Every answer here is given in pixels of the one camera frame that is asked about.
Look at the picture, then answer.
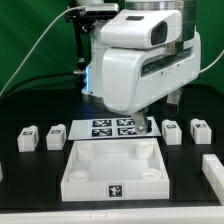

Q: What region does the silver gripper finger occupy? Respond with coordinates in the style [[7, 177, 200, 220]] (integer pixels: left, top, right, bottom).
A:
[[132, 112, 148, 135]]

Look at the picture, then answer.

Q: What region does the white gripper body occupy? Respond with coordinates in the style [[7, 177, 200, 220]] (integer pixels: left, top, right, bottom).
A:
[[102, 33, 201, 115]]

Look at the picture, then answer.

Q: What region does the white square tabletop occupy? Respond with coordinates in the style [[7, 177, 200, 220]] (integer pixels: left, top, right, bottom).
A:
[[61, 138, 170, 201]]

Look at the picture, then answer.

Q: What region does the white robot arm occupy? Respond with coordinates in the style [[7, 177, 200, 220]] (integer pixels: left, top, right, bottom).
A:
[[77, 0, 201, 135]]

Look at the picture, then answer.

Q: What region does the white marker sheet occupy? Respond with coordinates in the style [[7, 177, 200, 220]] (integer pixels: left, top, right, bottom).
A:
[[67, 116, 162, 141]]

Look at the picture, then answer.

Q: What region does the white block left edge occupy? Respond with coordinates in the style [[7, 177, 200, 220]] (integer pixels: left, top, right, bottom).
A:
[[0, 162, 3, 182]]

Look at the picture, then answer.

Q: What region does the black camera on stand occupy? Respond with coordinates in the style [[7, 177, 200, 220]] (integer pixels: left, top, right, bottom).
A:
[[65, 3, 119, 21]]

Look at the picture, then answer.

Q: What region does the black cable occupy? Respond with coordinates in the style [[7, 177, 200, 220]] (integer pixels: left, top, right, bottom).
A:
[[0, 71, 84, 101]]

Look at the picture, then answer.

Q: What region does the white cable right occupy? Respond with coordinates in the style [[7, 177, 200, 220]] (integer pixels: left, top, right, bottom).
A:
[[199, 49, 224, 74]]

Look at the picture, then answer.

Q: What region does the white camera cable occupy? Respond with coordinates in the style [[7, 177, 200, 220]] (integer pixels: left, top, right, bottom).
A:
[[0, 5, 88, 98]]

